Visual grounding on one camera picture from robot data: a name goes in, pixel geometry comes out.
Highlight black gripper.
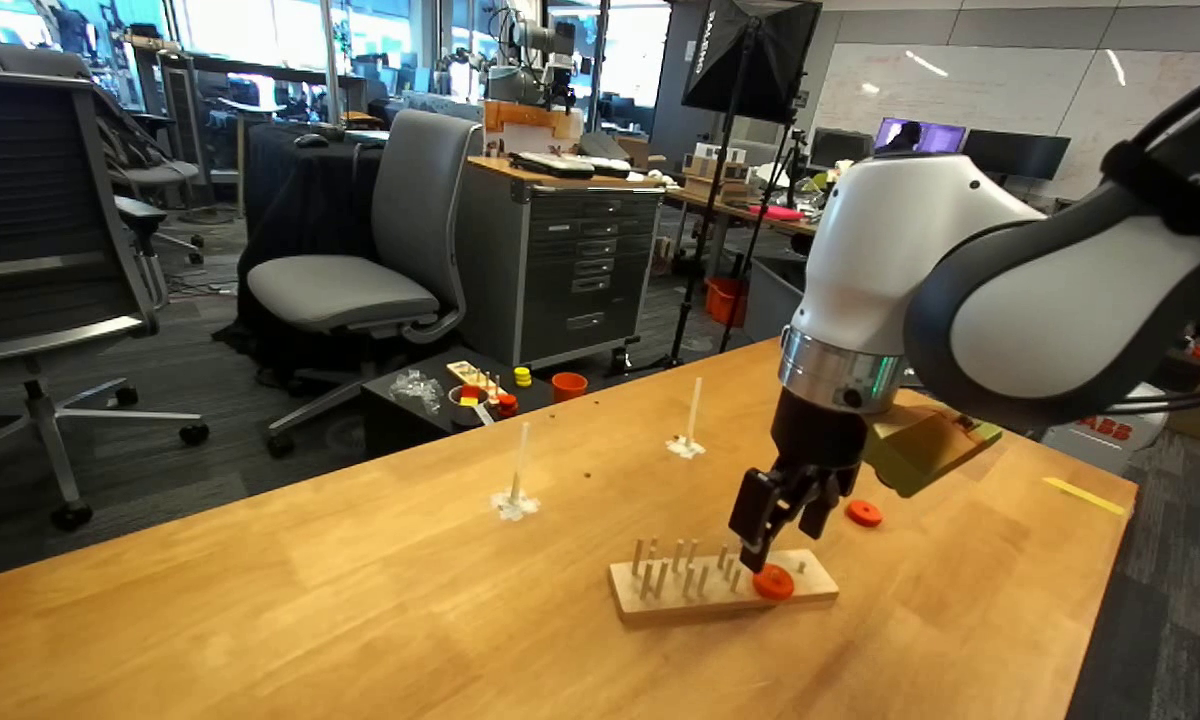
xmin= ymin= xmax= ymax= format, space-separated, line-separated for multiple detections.
xmin=727 ymin=391 xmax=869 ymax=572

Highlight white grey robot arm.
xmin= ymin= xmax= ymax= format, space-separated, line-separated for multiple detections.
xmin=727 ymin=88 xmax=1200 ymax=568

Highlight white ABB robot base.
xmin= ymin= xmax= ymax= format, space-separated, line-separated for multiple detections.
xmin=1042 ymin=412 xmax=1169 ymax=475

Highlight wooden peg board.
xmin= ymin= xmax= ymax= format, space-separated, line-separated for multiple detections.
xmin=609 ymin=542 xmax=841 ymax=621

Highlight clear peg stand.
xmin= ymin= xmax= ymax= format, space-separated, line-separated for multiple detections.
xmin=666 ymin=377 xmax=705 ymax=461
xmin=491 ymin=425 xmax=538 ymax=525

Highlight yellow tape strip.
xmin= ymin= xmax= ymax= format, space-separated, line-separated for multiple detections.
xmin=1039 ymin=475 xmax=1129 ymax=518

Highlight orange cup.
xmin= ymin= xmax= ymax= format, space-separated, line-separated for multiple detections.
xmin=553 ymin=374 xmax=588 ymax=402

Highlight grey drawer cabinet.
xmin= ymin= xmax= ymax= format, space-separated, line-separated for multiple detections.
xmin=455 ymin=158 xmax=660 ymax=374

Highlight black low side table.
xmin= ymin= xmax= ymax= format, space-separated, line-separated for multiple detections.
xmin=358 ymin=347 xmax=553 ymax=455

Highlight grey office chair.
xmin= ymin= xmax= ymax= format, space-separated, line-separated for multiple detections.
xmin=248 ymin=114 xmax=480 ymax=455

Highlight black mesh office chair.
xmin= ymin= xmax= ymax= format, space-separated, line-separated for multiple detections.
xmin=0 ymin=45 xmax=209 ymax=534

